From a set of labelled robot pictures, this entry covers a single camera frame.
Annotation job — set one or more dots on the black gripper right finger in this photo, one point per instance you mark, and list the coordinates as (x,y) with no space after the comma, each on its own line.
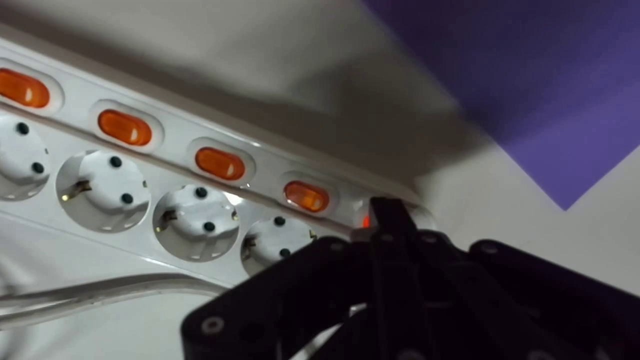
(506,307)

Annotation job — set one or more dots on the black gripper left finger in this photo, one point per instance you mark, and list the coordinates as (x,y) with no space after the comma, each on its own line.
(300,307)

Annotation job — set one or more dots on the small orange rocker switch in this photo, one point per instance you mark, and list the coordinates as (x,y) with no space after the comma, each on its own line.
(307,196)
(125,126)
(220,163)
(23,89)
(364,219)

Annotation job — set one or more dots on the white multi-socket power strip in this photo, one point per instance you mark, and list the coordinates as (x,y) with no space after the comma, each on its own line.
(171,143)

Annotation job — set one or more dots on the purple paper sheet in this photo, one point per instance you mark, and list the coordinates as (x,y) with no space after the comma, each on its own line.
(532,81)

